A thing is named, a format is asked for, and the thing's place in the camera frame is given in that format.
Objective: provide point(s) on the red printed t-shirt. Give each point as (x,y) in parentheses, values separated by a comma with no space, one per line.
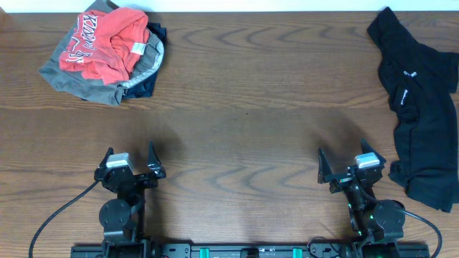
(101,46)

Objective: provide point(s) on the dark navy folded garment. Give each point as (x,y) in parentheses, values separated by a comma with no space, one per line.
(143,78)

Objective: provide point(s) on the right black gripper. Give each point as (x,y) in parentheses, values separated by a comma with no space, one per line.
(341,181)

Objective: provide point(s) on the black t-shirt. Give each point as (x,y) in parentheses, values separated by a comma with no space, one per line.
(420,81)

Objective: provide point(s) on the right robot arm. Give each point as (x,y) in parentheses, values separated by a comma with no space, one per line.
(378,223)

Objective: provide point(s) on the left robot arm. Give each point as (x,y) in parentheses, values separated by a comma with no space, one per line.
(122,218)

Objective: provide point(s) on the grey folded garment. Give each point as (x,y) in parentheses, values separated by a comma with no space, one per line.
(73,82)

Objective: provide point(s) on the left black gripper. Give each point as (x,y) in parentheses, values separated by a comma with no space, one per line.
(155,169)

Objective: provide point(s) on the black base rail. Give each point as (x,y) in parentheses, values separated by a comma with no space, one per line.
(315,249)

